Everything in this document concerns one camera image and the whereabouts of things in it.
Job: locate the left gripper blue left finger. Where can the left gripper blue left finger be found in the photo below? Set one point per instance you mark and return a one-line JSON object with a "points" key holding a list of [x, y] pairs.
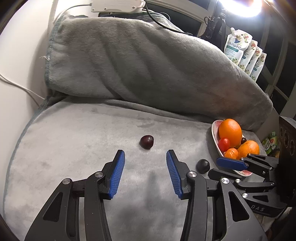
{"points": [[100, 186]]}

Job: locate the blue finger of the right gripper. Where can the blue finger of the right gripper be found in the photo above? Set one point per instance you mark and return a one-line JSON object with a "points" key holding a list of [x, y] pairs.
{"points": [[216, 174], [231, 164]]}

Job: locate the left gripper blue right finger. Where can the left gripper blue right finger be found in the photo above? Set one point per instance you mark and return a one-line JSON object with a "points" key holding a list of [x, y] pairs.
{"points": [[191, 186]]}

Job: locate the small mandarin orange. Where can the small mandarin orange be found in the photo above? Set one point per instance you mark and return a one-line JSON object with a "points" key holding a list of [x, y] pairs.
{"points": [[232, 153]]}

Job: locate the red cherry tomato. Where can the red cherry tomato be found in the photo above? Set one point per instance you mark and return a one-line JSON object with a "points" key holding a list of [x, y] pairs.
{"points": [[224, 144]]}

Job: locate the dark cherry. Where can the dark cherry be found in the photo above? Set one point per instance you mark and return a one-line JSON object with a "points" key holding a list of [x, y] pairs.
{"points": [[203, 166], [243, 140], [146, 142]]}

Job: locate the large spotted orange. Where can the large spotted orange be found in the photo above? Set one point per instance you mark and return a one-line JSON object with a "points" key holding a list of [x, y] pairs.
{"points": [[249, 147]]}

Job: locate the dark cherry by plate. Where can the dark cherry by plate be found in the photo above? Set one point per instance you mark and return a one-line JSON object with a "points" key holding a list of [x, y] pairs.
{"points": [[203, 166]]}

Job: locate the large smooth orange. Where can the large smooth orange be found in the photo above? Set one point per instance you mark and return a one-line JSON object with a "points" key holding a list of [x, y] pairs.
{"points": [[231, 130]]}

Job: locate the floral white plate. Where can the floral white plate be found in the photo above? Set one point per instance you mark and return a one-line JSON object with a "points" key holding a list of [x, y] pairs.
{"points": [[216, 138]]}

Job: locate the detergent refill pouch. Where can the detergent refill pouch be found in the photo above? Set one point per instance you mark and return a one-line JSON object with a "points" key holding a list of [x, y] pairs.
{"points": [[237, 42], [258, 67], [253, 61], [247, 55]]}

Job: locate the grey back pillow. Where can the grey back pillow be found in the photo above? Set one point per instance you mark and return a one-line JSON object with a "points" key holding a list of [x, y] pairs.
{"points": [[137, 61]]}

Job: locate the black tripod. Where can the black tripod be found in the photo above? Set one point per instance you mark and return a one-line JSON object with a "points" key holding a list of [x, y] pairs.
{"points": [[215, 31]]}

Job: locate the white power adapter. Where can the white power adapter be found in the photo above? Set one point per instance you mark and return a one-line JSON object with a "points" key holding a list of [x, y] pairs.
{"points": [[117, 6]]}

